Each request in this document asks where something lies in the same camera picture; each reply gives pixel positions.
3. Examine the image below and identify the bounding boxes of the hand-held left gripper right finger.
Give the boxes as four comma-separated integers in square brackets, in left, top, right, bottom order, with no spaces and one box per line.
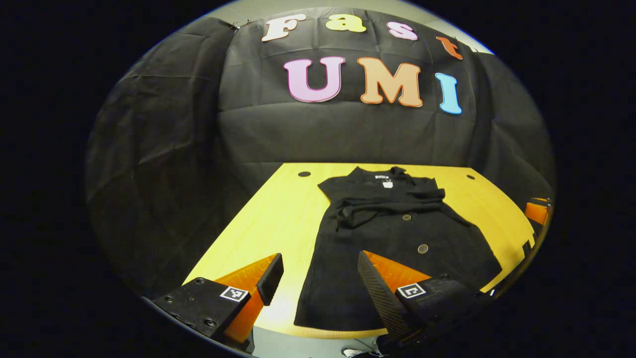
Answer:
[357,250,492,349]

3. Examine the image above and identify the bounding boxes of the black buttoned shirt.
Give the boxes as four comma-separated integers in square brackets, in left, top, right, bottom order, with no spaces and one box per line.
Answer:
[293,166,503,332]

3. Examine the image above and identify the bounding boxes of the black backdrop cloth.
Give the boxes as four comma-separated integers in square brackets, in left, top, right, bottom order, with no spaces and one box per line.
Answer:
[84,6,556,299]

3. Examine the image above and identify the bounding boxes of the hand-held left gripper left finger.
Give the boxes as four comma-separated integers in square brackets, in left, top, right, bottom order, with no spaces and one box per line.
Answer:
[153,253,284,346]

